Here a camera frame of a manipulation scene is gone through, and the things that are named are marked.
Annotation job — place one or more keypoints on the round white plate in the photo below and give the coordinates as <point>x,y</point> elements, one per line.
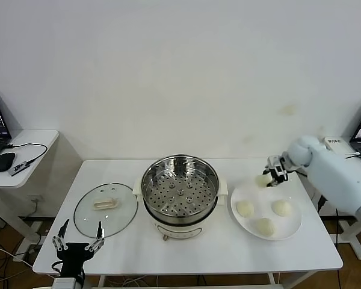
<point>288,227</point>

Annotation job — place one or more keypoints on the white wall outlet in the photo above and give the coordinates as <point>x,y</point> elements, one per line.
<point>36,199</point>

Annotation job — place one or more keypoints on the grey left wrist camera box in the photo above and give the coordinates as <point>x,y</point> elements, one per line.
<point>67,283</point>

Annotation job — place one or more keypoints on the white table leg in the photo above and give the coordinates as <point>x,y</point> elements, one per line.
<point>272,280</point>
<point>101,281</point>

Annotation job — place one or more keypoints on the black computer mouse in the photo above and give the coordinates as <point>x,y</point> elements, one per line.
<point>4,162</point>

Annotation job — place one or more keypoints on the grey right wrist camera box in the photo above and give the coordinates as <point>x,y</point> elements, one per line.
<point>275,161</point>

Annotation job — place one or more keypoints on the white side table with label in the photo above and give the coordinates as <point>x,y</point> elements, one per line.
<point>356,244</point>

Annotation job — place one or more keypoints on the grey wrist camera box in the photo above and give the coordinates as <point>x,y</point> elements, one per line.
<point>67,283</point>
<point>275,161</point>

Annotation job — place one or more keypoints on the white printed label sticker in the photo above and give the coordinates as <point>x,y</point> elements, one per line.
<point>334,141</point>

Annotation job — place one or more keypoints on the white side table with mouse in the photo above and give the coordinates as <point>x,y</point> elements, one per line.
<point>33,141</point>

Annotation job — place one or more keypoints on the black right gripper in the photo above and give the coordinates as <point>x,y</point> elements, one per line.
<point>281,174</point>

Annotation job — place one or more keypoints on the white steamed baozi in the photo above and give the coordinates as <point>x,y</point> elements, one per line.
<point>281,207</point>
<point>265,227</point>
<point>262,181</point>
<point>245,208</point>

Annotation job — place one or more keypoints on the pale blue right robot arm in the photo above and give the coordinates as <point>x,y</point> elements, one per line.
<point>334,180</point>

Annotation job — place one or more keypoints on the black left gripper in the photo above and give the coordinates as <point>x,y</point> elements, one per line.
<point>73,256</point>

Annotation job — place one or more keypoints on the perforated steel steamer basket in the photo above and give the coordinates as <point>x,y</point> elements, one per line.
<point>180,197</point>

